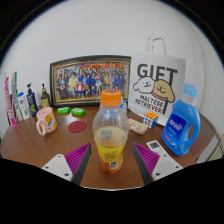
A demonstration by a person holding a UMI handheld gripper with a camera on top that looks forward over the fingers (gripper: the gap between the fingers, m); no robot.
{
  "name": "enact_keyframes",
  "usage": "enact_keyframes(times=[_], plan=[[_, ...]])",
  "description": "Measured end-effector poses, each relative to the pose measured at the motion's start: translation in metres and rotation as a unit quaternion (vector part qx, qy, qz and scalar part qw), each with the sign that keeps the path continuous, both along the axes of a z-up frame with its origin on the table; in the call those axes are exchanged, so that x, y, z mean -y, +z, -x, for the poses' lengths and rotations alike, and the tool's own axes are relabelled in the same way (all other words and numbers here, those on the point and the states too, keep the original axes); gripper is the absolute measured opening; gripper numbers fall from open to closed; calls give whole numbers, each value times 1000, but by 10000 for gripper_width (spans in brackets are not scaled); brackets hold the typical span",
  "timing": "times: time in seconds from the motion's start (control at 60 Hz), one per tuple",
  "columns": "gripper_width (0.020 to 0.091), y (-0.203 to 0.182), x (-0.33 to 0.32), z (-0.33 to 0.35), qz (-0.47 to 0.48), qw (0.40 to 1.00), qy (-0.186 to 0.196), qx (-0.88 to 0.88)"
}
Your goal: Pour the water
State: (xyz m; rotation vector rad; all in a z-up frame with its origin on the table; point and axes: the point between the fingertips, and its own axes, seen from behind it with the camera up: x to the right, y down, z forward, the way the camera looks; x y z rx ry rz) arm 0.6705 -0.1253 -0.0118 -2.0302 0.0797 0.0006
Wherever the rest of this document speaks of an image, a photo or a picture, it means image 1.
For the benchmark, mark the dark blue pump bottle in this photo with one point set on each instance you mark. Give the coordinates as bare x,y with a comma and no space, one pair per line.
32,103

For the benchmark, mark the white shampoo bottle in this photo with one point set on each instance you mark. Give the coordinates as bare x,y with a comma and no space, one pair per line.
24,108

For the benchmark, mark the white radiator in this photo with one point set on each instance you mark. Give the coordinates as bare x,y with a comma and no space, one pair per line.
218,150

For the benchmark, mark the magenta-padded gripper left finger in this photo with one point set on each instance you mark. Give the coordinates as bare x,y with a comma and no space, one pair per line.
76,158

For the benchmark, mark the white remote control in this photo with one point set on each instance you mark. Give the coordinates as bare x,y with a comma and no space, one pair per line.
155,146

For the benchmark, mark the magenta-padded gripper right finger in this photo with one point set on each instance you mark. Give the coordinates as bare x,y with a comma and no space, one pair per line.
146,158

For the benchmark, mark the white printed paper bag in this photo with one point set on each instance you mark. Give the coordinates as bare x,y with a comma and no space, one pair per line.
156,83

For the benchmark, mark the pink patterned mug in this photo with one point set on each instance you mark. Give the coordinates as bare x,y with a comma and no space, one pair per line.
46,121

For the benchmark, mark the patterned candy packet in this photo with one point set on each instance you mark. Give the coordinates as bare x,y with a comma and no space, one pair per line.
137,126

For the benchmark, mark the flat round red coaster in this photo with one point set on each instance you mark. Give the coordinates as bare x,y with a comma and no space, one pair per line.
77,127

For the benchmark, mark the blue detergent bottle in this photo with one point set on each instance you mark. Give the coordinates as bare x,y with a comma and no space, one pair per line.
176,130

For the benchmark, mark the orange-capped clear drink bottle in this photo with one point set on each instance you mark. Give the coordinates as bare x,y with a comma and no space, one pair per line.
110,133

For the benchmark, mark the colourful puzzle cube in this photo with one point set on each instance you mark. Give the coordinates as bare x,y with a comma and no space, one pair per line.
150,120

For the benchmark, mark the amber pump bottle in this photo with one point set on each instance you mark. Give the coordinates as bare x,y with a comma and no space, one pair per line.
45,100

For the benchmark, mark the framed group picture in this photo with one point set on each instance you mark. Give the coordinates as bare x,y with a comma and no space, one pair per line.
88,80

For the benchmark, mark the white printed tube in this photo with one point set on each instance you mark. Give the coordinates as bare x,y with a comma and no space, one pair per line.
15,96

